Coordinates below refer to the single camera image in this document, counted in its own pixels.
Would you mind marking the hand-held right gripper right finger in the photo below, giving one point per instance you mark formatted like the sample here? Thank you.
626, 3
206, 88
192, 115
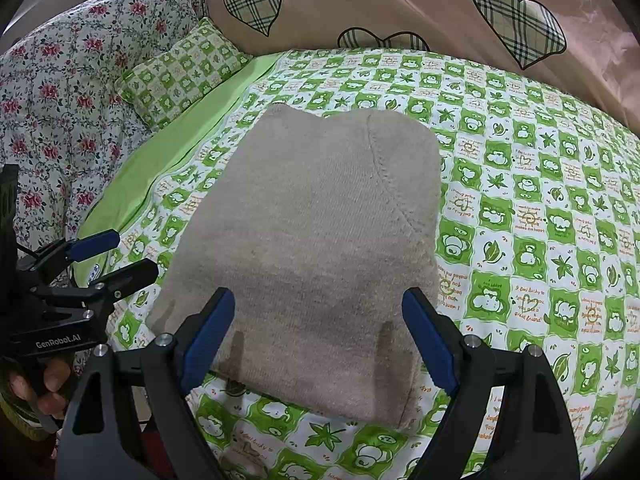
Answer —
430, 340

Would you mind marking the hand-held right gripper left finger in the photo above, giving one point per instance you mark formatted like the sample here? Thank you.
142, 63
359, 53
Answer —
210, 340

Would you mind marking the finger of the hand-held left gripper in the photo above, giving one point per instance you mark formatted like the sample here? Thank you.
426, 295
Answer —
135, 275
95, 245

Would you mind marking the beige knit sweater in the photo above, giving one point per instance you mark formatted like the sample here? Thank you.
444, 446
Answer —
310, 240

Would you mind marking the person's left hand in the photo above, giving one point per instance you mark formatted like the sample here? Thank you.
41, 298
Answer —
55, 375

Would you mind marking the plain green bed sheet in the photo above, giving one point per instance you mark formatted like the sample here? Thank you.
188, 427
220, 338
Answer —
165, 160

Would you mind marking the green patterned bed cover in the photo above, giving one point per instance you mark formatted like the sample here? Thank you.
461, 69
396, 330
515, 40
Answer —
525, 210

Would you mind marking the floral quilt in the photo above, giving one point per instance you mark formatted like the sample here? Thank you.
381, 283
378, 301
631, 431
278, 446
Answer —
75, 85

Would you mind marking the green patterned pillow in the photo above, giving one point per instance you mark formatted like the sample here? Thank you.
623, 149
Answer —
180, 70

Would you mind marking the pink quilt with plaid hearts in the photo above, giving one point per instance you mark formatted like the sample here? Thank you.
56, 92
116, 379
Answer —
375, 0

